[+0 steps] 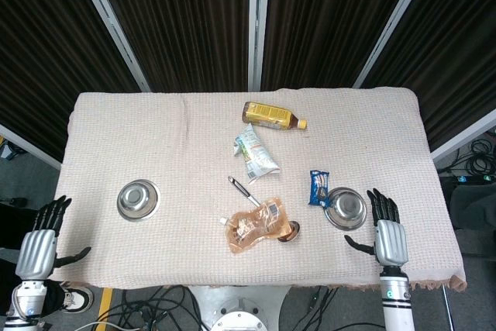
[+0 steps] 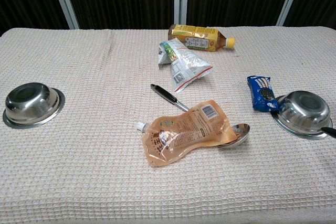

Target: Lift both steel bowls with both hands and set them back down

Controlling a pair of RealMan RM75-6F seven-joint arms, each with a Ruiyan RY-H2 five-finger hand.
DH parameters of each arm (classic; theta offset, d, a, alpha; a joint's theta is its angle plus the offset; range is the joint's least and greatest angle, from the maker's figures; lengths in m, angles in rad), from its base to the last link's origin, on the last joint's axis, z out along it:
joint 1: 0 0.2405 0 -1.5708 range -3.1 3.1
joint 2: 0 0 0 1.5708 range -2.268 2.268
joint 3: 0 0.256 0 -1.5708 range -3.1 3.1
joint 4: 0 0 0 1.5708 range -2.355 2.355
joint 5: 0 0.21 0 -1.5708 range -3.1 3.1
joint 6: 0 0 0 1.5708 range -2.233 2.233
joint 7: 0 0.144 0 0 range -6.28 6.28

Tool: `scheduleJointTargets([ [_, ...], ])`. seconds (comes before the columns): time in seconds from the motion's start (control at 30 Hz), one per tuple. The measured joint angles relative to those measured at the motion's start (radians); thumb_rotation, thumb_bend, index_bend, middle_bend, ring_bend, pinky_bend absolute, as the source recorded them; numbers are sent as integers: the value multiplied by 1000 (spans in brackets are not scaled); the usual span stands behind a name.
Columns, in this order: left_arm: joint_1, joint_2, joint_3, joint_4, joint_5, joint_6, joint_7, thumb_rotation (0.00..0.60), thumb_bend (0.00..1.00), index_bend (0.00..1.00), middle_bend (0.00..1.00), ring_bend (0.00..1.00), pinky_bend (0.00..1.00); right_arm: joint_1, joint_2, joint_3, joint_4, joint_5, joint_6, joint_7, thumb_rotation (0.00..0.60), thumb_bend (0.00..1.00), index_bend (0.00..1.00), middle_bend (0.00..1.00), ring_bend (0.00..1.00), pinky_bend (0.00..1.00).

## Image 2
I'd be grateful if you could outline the steel ladle with black handle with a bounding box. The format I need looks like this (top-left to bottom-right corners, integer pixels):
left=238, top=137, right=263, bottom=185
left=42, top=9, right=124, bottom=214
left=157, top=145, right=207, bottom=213
left=150, top=83, right=251, bottom=148

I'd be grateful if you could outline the blue cookie pack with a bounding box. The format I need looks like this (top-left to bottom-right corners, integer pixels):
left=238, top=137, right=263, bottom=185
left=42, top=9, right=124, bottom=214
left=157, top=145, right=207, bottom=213
left=246, top=75, right=279, bottom=113

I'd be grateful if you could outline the steel bowl with wide rim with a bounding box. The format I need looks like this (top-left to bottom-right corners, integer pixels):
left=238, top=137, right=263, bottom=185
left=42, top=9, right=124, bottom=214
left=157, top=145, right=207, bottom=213
left=272, top=90, right=333, bottom=140

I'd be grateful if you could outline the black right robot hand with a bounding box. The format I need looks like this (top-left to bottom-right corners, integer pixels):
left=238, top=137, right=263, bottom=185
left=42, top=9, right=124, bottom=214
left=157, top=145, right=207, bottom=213
left=320, top=126, right=336, bottom=139

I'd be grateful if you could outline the white snack bag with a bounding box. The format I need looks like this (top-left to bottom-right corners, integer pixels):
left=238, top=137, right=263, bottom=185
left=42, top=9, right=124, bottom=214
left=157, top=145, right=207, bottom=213
left=157, top=38, right=214, bottom=94

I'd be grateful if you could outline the orange spout pouch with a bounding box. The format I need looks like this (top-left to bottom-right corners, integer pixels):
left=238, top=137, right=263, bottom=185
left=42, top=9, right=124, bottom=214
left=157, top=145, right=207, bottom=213
left=134, top=100, right=238, bottom=168

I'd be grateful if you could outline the steel bowl with plain rim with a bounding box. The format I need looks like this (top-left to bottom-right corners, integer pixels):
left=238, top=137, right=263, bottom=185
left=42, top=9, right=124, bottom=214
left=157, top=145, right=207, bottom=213
left=2, top=82, right=66, bottom=130

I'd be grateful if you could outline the beige waffle tablecloth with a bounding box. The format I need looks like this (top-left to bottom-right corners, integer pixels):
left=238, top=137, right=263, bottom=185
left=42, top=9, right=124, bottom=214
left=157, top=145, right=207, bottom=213
left=0, top=26, right=336, bottom=224

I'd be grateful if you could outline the yellow tea bottle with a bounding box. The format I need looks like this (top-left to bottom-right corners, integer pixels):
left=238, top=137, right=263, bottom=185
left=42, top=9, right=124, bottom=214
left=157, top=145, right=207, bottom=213
left=167, top=24, right=236, bottom=52

